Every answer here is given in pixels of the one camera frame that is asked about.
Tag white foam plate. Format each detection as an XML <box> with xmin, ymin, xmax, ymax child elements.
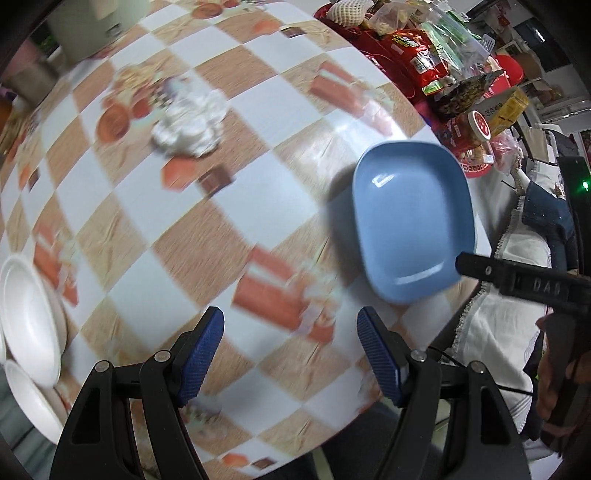
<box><xmin>0</xmin><ymin>254</ymin><xmax>68</xmax><ymax>388</ymax></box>
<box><xmin>4</xmin><ymin>360</ymin><xmax>71</xmax><ymax>446</ymax></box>

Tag pink plastic bag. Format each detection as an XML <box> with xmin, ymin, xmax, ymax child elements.
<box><xmin>489</xmin><ymin>131</ymin><xmax>523</xmax><ymax>174</ymax></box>

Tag white foam fruit net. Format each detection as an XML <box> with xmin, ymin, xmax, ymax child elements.
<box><xmin>321</xmin><ymin>0</ymin><xmax>375</xmax><ymax>26</ymax></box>

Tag red and white round lid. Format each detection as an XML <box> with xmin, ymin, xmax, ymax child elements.
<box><xmin>467</xmin><ymin>110</ymin><xmax>494</xmax><ymax>141</ymax></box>

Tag brown cardboard box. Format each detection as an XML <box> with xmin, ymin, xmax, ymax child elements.
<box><xmin>522</xmin><ymin>48</ymin><xmax>561</xmax><ymax>93</ymax></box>

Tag metal pot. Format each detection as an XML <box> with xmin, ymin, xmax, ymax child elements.
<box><xmin>7</xmin><ymin>60</ymin><xmax>61</xmax><ymax>107</ymax></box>

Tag dark blue garment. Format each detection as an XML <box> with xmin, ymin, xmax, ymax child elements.
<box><xmin>522</xmin><ymin>180</ymin><xmax>578</xmax><ymax>269</ymax></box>

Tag green packets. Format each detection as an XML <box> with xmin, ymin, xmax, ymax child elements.
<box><xmin>422</xmin><ymin>9</ymin><xmax>490</xmax><ymax>77</ymax></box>

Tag red snack bag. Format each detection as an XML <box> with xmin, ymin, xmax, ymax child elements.
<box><xmin>379</xmin><ymin>28</ymin><xmax>451</xmax><ymax>95</ymax></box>

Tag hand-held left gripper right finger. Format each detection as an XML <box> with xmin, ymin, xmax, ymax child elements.
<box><xmin>356</xmin><ymin>307</ymin><xmax>532</xmax><ymax>480</ymax></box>

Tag clear snack bag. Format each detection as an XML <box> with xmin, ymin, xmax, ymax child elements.
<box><xmin>369</xmin><ymin>0</ymin><xmax>416</xmax><ymax>35</ymax></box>

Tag white lace cloth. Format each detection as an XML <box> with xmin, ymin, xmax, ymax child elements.
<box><xmin>455</xmin><ymin>161</ymin><xmax>555</xmax><ymax>462</ymax></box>

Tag yellow cardboard box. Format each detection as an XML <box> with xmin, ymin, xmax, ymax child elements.
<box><xmin>485</xmin><ymin>88</ymin><xmax>531</xmax><ymax>137</ymax></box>

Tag pineapple print bag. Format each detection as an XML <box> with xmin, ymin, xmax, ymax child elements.
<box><xmin>436</xmin><ymin>71</ymin><xmax>504</xmax><ymax>116</ymax></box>

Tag blue rectangular plate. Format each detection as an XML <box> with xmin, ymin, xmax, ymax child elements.
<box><xmin>352</xmin><ymin>141</ymin><xmax>477</xmax><ymax>305</ymax></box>

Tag checkered printed tablecloth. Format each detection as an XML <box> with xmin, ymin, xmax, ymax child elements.
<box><xmin>0</xmin><ymin>0</ymin><xmax>492</xmax><ymax>472</ymax></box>

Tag red plastic stool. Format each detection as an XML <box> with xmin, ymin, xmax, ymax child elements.
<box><xmin>494</xmin><ymin>53</ymin><xmax>525</xmax><ymax>93</ymax></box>

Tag red snack tray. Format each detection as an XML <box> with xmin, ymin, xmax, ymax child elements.
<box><xmin>313</xmin><ymin>2</ymin><xmax>499</xmax><ymax>180</ymax></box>

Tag black cable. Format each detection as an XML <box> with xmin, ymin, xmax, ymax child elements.
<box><xmin>429</xmin><ymin>346</ymin><xmax>536</xmax><ymax>398</ymax></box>

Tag crumpled white tissue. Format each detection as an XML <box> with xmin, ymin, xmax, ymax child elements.
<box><xmin>150</xmin><ymin>88</ymin><xmax>229</xmax><ymax>158</ymax></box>

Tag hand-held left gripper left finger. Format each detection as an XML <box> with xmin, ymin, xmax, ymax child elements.
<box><xmin>50</xmin><ymin>306</ymin><xmax>225</xmax><ymax>480</ymax></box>

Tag pale green rice cooker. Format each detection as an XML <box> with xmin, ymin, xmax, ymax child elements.
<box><xmin>48</xmin><ymin>0</ymin><xmax>151</xmax><ymax>63</ymax></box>

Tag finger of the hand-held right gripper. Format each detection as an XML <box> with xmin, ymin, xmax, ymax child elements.
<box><xmin>455</xmin><ymin>251</ymin><xmax>514</xmax><ymax>296</ymax></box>

